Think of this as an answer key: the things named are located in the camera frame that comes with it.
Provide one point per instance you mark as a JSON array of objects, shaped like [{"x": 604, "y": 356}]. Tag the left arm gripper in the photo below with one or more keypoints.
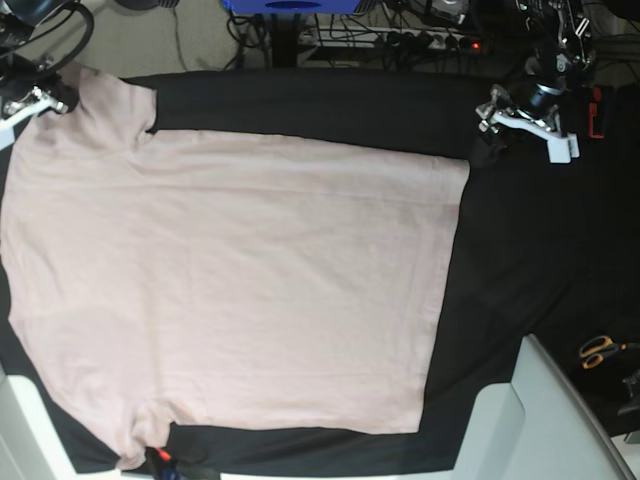
[{"x": 531, "y": 107}]

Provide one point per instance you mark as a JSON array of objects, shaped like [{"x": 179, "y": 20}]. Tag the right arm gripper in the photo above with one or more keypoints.
[{"x": 27, "y": 98}]

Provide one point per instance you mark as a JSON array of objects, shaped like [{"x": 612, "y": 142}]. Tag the pink T-shirt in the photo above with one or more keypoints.
[{"x": 223, "y": 279}]

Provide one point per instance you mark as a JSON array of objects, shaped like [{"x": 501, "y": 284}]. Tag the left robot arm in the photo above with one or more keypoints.
[{"x": 559, "y": 58}]

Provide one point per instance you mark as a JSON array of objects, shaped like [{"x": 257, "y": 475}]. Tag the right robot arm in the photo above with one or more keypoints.
[{"x": 26, "y": 22}]

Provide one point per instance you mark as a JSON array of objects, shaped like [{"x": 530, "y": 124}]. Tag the red black clamp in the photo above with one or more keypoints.
[{"x": 598, "y": 111}]

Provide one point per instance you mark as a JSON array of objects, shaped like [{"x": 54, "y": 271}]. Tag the black table cloth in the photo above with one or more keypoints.
[{"x": 543, "y": 249}]

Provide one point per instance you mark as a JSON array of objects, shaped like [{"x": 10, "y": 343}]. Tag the white power strip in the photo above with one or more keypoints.
[{"x": 438, "y": 39}]

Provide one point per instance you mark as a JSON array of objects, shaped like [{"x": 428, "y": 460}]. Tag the blue plastic box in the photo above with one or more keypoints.
[{"x": 249, "y": 7}]

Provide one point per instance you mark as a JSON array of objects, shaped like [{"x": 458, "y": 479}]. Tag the orange black clamp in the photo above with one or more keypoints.
[{"x": 159, "y": 462}]

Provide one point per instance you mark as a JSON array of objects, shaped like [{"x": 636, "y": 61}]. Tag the orange handled scissors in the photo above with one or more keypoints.
[{"x": 595, "y": 351}]

